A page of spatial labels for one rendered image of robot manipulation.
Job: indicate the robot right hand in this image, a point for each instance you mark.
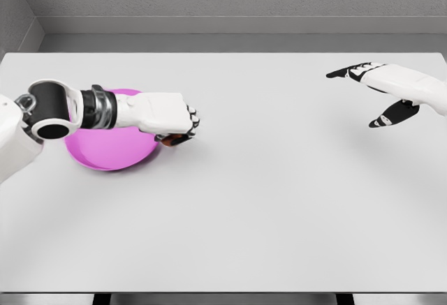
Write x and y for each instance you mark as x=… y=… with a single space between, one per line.
x=387 y=81

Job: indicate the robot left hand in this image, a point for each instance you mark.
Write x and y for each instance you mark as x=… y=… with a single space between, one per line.
x=167 y=113

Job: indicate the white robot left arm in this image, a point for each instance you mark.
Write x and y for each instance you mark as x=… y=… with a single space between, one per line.
x=52 y=113

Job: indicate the pink plate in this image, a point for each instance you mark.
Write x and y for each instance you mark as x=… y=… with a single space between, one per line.
x=111 y=151

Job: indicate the red apple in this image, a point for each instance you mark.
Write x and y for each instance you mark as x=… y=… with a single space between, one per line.
x=171 y=141

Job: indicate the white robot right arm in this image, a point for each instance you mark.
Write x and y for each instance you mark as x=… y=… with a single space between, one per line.
x=440 y=95

